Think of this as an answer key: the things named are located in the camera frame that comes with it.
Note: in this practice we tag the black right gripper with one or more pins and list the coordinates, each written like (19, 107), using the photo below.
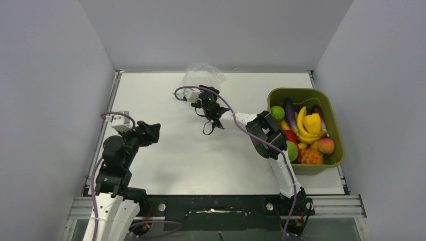
(213, 89)

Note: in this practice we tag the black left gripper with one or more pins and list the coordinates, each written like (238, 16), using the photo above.
(151, 133)

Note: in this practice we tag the clear zip top bag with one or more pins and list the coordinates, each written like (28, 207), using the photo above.
(200, 76)

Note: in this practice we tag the green custard apple toy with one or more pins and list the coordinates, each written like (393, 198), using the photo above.
(277, 112)

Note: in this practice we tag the dark purple eggplant toy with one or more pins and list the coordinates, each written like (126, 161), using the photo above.
(290, 115)

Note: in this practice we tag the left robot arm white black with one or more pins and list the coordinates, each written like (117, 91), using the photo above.
(115, 204)

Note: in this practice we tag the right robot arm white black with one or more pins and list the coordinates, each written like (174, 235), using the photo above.
(268, 138)

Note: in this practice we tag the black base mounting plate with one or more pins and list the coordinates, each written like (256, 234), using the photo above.
(224, 213)

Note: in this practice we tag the yellow banana bunch toy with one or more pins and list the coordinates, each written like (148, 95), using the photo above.
(304, 136)

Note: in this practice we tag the yellow bell pepper toy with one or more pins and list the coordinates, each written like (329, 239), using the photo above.
(312, 123)

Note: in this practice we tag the orange spiky fruit toy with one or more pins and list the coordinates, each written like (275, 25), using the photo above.
(312, 157)

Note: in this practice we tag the olive green plastic tub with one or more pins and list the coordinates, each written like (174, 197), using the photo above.
(309, 97)

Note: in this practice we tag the peach toy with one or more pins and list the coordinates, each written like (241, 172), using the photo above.
(326, 146)

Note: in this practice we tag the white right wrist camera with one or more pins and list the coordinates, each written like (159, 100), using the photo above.
(191, 95)

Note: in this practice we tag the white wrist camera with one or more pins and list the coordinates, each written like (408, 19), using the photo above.
(120, 121)
(191, 95)

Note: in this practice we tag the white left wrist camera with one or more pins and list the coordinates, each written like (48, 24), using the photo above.
(120, 121)

